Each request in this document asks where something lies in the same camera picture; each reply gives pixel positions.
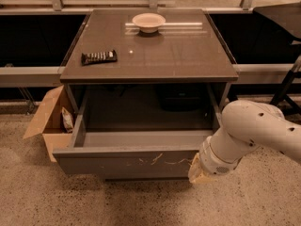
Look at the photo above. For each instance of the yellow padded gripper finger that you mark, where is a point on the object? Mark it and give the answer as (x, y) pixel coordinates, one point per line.
(196, 174)

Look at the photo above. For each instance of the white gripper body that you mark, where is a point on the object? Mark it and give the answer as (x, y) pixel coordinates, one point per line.
(213, 161)

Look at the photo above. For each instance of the grey top drawer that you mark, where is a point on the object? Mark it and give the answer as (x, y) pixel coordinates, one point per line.
(130, 136)

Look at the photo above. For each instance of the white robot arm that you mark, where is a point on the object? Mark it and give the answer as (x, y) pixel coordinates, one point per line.
(245, 126)

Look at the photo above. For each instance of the grey drawer cabinet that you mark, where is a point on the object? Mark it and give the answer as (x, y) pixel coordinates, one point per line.
(185, 50)

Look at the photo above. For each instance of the black bag under cabinet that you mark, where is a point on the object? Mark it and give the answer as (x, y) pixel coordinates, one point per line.
(180, 97)

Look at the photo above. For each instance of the crumpled bag in box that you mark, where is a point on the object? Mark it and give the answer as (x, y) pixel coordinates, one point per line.
(67, 119)

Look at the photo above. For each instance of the white bowl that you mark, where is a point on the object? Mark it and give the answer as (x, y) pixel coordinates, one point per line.
(148, 22)

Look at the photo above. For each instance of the open cardboard box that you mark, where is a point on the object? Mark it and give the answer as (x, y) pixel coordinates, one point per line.
(48, 121)

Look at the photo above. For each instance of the black snack bar packet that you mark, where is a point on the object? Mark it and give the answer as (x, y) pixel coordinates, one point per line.
(99, 57)

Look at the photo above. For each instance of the dark table at right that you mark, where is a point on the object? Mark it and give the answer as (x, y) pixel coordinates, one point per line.
(287, 16)

